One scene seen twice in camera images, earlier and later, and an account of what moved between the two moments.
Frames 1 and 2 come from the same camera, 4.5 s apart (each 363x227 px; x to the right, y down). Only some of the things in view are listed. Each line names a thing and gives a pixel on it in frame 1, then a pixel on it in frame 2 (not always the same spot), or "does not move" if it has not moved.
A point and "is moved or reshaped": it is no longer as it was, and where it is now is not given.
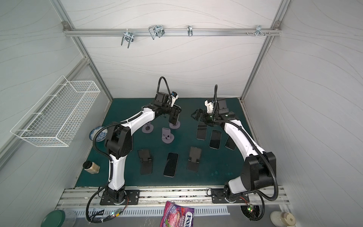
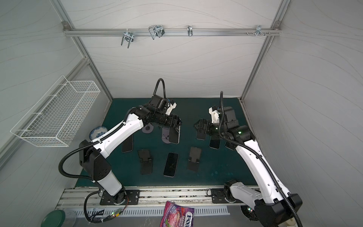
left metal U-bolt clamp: x=128 y=36 does not move
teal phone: x=229 y=144 does not move
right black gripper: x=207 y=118 to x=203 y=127
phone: x=215 y=140 does not move
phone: x=174 y=114 is moved or reshaped
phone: x=171 y=164 does not move
